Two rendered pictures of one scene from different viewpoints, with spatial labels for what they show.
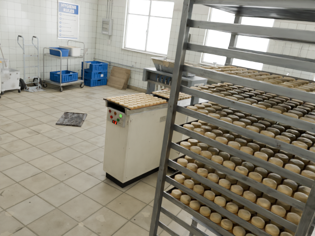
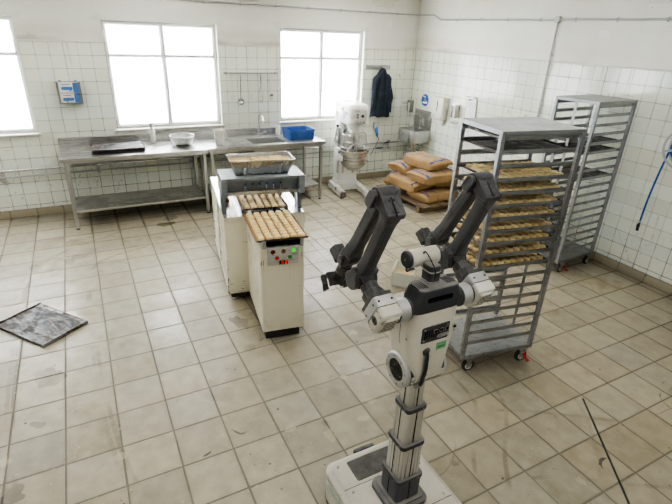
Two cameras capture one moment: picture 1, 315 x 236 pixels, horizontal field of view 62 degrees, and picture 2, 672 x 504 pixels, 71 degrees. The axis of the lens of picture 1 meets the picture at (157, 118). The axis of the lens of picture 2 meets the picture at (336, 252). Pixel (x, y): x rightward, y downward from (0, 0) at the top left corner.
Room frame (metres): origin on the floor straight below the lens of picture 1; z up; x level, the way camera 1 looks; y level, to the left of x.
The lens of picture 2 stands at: (0.41, 2.93, 2.32)
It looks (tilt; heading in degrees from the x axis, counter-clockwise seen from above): 25 degrees down; 302
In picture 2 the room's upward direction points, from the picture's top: 2 degrees clockwise
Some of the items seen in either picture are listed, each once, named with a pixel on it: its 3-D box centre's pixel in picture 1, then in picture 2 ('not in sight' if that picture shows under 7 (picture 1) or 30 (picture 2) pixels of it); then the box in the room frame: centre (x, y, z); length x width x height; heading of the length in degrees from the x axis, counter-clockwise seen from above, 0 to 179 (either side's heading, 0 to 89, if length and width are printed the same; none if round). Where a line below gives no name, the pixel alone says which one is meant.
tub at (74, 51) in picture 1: (70, 50); not in sight; (6.48, 2.32, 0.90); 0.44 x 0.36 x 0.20; 69
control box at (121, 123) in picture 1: (116, 117); (283, 255); (2.47, 0.41, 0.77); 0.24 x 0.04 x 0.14; 52
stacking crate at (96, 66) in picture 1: (94, 66); not in sight; (7.10, 1.87, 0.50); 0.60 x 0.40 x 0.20; 153
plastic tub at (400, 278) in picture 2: not in sight; (403, 274); (2.11, -1.12, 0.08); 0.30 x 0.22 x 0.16; 106
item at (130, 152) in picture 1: (138, 138); (273, 271); (2.75, 0.18, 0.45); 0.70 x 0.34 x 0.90; 142
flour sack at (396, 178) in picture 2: not in sight; (409, 180); (3.21, -3.53, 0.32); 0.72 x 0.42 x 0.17; 155
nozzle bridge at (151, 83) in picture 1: (172, 87); (261, 190); (3.15, -0.13, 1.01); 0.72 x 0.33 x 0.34; 52
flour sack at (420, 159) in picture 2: not in sight; (426, 161); (3.05, -3.71, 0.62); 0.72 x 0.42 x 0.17; 157
